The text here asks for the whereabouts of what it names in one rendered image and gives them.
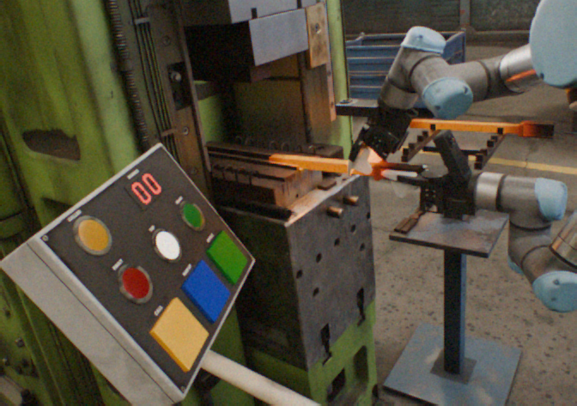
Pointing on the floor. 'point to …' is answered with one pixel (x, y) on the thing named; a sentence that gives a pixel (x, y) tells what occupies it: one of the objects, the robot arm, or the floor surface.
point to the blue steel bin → (361, 78)
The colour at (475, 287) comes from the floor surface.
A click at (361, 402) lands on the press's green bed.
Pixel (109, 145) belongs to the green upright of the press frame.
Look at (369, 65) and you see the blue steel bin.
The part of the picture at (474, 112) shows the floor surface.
